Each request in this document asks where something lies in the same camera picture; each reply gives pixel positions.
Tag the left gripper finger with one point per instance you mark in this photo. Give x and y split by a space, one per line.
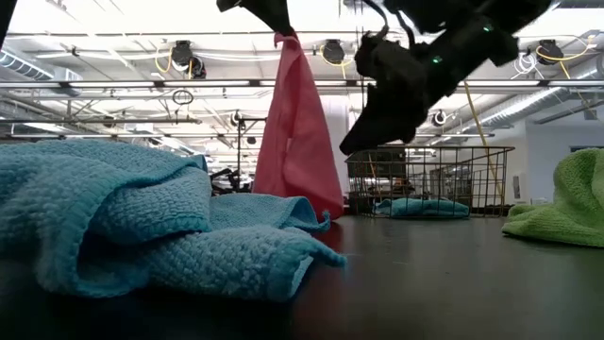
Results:
273 11

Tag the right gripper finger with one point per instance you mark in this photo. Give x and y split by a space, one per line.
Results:
382 123

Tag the pink microfiber towel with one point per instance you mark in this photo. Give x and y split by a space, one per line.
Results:
297 141

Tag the teal microfiber towel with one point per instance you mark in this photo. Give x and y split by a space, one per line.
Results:
424 208

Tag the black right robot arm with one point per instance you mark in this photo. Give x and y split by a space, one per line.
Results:
448 11

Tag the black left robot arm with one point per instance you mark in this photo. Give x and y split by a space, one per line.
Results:
5 14

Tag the green microfiber towel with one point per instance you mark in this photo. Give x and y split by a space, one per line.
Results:
566 203

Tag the light blue microfiber towel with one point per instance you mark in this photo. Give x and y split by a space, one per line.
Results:
141 212

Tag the black monitor screen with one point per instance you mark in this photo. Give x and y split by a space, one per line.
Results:
391 163

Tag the person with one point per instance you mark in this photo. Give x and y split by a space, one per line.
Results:
403 185

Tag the long ceiling light bar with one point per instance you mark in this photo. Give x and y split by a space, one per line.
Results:
113 84

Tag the silver ventilation duct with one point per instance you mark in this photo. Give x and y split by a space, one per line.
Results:
542 101
23 66

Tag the dark wall window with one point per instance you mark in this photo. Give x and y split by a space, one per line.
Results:
585 148

